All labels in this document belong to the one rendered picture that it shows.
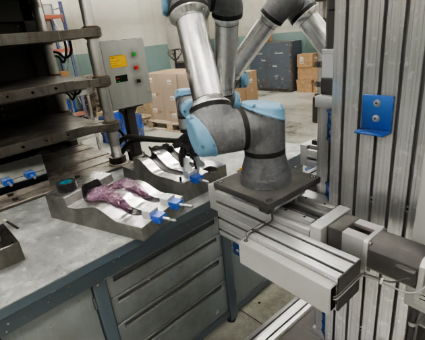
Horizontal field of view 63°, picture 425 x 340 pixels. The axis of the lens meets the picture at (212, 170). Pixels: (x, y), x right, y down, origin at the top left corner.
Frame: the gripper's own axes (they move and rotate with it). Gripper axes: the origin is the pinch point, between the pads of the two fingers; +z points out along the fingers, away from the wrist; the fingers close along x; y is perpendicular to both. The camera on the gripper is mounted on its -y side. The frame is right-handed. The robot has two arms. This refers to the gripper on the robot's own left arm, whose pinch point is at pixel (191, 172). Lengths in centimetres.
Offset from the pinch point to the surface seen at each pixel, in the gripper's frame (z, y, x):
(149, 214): 3.3, 10.8, -29.4
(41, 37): -60, -82, -18
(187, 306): 61, 3, -15
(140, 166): 1.4, -29.2, -7.0
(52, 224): 11, -28, -52
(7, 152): -10, -79, -49
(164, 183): 5.6, -11.4, -7.0
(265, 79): 63, -433, 599
